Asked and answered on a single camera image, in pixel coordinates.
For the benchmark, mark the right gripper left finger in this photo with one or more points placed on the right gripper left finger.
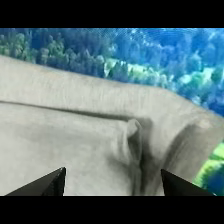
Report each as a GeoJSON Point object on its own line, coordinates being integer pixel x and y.
{"type": "Point", "coordinates": [50, 185]}

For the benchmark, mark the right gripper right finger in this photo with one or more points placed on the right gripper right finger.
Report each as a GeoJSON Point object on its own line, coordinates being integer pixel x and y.
{"type": "Point", "coordinates": [176, 186]}

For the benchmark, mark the light grey shirt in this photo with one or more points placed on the light grey shirt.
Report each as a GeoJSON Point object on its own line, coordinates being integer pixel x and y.
{"type": "Point", "coordinates": [83, 133]}

